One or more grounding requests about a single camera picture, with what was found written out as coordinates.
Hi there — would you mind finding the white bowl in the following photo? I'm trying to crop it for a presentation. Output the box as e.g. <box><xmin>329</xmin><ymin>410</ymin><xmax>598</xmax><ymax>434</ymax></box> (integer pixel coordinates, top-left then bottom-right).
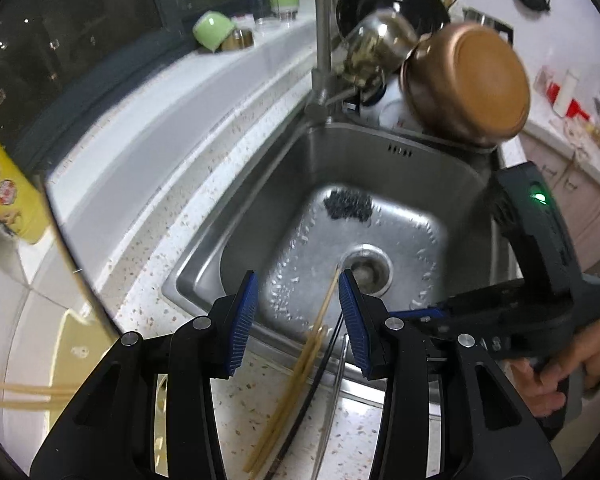
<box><xmin>377</xmin><ymin>80</ymin><xmax>426</xmax><ymax>133</ymax></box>

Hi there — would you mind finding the dark window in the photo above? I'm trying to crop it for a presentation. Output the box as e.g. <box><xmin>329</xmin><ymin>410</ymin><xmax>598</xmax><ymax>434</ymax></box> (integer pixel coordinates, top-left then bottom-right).
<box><xmin>0</xmin><ymin>0</ymin><xmax>261</xmax><ymax>161</ymax></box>

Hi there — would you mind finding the yellow dish soap bottle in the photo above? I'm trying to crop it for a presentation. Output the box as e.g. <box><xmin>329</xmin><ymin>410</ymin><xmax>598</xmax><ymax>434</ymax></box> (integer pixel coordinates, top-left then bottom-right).
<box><xmin>0</xmin><ymin>115</ymin><xmax>51</xmax><ymax>245</ymax></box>

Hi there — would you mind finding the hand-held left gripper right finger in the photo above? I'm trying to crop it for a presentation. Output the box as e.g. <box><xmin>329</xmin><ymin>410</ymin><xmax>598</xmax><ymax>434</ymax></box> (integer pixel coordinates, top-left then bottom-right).
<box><xmin>339</xmin><ymin>269</ymin><xmax>571</xmax><ymax>480</ymax></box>

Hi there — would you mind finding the beige kitchen cabinet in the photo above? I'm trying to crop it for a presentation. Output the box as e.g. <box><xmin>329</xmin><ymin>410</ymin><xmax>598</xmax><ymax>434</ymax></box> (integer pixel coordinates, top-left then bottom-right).
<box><xmin>520</xmin><ymin>132</ymin><xmax>600</xmax><ymax>271</ymax></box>

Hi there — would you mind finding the small steel cup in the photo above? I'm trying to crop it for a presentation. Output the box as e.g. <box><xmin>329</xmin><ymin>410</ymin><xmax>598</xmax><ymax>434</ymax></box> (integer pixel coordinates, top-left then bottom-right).
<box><xmin>220</xmin><ymin>29</ymin><xmax>256</xmax><ymax>52</ymax></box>

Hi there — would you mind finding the black chopstick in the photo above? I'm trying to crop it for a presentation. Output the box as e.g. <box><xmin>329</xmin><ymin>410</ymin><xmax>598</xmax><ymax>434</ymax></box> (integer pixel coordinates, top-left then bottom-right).
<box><xmin>272</xmin><ymin>305</ymin><xmax>347</xmax><ymax>463</ymax></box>

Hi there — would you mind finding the wooden chopstick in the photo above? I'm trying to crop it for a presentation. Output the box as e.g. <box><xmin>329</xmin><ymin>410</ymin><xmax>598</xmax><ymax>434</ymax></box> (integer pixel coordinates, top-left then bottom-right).
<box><xmin>255</xmin><ymin>325</ymin><xmax>329</xmax><ymax>468</ymax></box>
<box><xmin>244</xmin><ymin>266</ymin><xmax>341</xmax><ymax>473</ymax></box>
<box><xmin>0</xmin><ymin>379</ymin><xmax>76</xmax><ymax>396</ymax></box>
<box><xmin>0</xmin><ymin>397</ymin><xmax>61</xmax><ymax>411</ymax></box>

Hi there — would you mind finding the person's right hand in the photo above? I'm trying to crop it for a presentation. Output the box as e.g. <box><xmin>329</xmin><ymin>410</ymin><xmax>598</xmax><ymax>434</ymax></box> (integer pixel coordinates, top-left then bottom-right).
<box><xmin>510</xmin><ymin>305</ymin><xmax>600</xmax><ymax>418</ymax></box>

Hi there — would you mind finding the pale yellow utensil holder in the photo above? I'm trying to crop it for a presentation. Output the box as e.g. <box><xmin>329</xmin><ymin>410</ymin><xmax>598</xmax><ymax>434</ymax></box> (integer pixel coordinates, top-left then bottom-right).
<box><xmin>0</xmin><ymin>305</ymin><xmax>123</xmax><ymax>411</ymax></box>

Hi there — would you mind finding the stainless steel sink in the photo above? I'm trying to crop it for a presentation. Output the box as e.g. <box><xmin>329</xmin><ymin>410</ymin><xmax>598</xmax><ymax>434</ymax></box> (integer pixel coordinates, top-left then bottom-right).
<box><xmin>161</xmin><ymin>120</ymin><xmax>511</xmax><ymax>411</ymax></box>

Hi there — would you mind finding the steel faucet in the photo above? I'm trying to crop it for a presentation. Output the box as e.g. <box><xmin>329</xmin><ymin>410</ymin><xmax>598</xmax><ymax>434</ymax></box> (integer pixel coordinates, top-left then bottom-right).
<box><xmin>305</xmin><ymin>0</ymin><xmax>381</xmax><ymax>121</ymax></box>

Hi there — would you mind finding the dark scouring pad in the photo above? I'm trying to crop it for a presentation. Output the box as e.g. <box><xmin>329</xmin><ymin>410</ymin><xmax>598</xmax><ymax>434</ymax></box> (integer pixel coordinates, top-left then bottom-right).
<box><xmin>323</xmin><ymin>189</ymin><xmax>374</xmax><ymax>222</ymax></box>

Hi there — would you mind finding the red box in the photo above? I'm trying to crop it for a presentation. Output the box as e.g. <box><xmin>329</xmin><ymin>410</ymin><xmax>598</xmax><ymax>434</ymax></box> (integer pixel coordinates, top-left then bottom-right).
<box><xmin>545</xmin><ymin>82</ymin><xmax>591</xmax><ymax>121</ymax></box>

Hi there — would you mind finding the white bottle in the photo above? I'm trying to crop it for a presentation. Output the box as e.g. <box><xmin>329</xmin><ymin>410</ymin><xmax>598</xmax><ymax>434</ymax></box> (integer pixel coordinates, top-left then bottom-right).
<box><xmin>554</xmin><ymin>69</ymin><xmax>580</xmax><ymax>116</ymax></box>

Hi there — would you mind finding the green cup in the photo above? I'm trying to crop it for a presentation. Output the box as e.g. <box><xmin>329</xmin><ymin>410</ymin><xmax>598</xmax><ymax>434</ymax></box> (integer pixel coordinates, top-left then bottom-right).
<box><xmin>192</xmin><ymin>10</ymin><xmax>236</xmax><ymax>53</ymax></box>

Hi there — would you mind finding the metal chopstick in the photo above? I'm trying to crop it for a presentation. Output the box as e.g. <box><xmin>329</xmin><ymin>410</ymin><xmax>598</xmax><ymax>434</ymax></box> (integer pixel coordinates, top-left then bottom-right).
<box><xmin>311</xmin><ymin>335</ymin><xmax>350</xmax><ymax>480</ymax></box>

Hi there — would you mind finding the metal sink drain strainer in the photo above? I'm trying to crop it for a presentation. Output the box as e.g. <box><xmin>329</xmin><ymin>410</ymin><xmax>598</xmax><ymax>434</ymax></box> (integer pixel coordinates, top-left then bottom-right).
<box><xmin>339</xmin><ymin>245</ymin><xmax>395</xmax><ymax>297</ymax></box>

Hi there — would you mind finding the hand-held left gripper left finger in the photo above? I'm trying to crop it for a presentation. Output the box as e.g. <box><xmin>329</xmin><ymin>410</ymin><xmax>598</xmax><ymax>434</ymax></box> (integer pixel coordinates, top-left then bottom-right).
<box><xmin>30</xmin><ymin>270</ymin><xmax>258</xmax><ymax>480</ymax></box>

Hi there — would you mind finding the brown pot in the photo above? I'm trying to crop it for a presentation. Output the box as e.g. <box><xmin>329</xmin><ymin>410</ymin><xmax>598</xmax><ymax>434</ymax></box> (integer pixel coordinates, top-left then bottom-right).
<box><xmin>399</xmin><ymin>22</ymin><xmax>532</xmax><ymax>150</ymax></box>

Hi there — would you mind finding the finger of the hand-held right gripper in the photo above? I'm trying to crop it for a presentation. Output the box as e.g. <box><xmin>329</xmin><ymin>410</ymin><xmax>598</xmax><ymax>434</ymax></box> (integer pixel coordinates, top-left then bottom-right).
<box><xmin>420</xmin><ymin>317</ymin><xmax>576</xmax><ymax>361</ymax></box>
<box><xmin>387</xmin><ymin>280</ymin><xmax>576</xmax><ymax>328</ymax></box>

